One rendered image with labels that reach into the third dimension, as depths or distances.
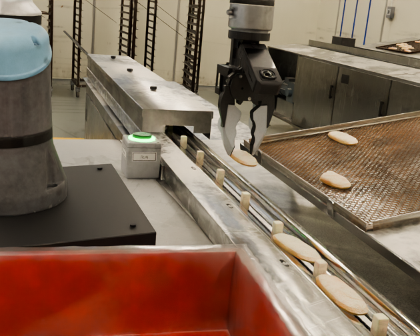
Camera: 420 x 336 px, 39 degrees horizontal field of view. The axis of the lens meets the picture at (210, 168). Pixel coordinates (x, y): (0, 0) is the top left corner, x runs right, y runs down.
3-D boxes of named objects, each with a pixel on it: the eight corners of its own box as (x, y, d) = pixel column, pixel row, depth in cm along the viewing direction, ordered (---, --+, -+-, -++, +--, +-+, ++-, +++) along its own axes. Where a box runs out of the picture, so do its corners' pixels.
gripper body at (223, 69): (252, 97, 110) (259, 31, 107) (271, 106, 103) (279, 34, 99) (213, 96, 108) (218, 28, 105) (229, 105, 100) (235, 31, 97)
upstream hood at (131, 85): (86, 71, 260) (87, 51, 258) (127, 73, 265) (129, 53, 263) (141, 138, 146) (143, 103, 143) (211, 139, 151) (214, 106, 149)
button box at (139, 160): (118, 183, 129) (121, 133, 126) (154, 183, 132) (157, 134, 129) (124, 195, 122) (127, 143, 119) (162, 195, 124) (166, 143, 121)
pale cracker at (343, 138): (323, 135, 133) (323, 130, 132) (339, 133, 134) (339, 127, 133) (346, 146, 123) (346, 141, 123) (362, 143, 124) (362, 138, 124)
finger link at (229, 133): (221, 149, 110) (233, 99, 108) (233, 157, 104) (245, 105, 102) (205, 146, 108) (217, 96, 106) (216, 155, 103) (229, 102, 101)
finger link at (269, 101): (272, 125, 106) (270, 75, 104) (275, 127, 105) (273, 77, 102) (247, 129, 105) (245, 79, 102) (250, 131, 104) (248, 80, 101)
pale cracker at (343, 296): (308, 278, 77) (309, 270, 77) (334, 276, 78) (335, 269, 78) (347, 317, 68) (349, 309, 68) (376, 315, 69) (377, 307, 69)
